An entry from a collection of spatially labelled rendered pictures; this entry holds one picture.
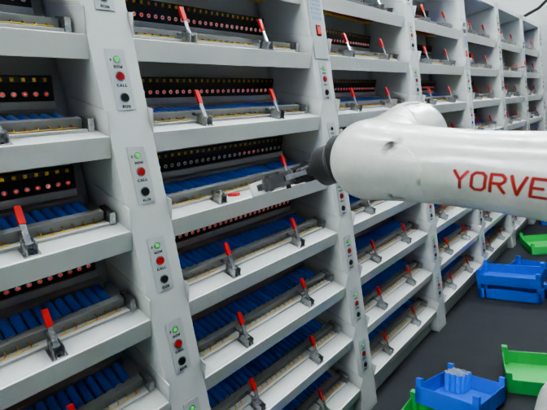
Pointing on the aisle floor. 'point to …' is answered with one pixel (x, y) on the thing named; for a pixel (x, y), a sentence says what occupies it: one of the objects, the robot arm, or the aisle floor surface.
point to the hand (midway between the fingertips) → (266, 185)
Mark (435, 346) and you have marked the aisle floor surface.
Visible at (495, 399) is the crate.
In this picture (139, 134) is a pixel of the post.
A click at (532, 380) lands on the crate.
